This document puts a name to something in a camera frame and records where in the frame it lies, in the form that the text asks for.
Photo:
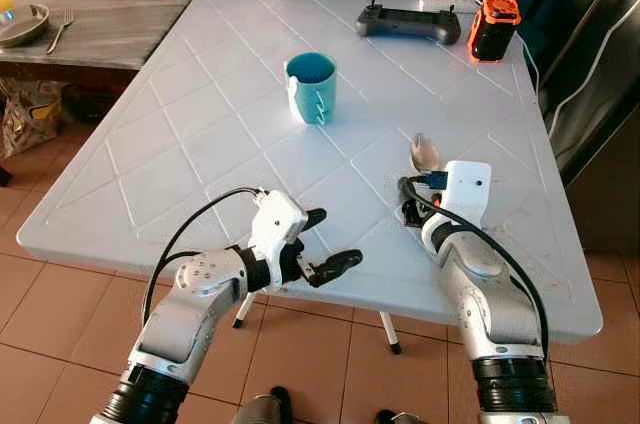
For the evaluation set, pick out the black remote controller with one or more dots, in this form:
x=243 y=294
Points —
x=410 y=24

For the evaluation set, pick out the teal cup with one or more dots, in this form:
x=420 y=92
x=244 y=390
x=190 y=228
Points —
x=312 y=94

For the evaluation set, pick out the round steel plate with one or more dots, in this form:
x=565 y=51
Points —
x=25 y=29

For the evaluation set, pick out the orange and black battery pack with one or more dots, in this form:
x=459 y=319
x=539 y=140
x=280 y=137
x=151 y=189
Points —
x=492 y=34

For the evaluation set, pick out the robot right leg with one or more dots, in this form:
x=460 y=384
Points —
x=400 y=417

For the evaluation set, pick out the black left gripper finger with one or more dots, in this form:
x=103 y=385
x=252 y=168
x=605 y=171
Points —
x=340 y=264
x=314 y=217

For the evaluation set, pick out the white plastic folding table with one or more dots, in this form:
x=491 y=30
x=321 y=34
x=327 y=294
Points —
x=200 y=144

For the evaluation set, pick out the patterned bag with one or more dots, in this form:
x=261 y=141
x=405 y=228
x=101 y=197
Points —
x=30 y=114

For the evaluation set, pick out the steel fork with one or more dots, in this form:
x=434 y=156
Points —
x=62 y=24

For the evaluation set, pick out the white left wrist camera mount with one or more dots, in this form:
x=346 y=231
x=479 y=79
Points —
x=275 y=224

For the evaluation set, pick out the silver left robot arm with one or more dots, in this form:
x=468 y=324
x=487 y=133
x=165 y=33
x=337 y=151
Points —
x=190 y=314

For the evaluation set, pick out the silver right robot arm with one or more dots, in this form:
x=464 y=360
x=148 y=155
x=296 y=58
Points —
x=480 y=294

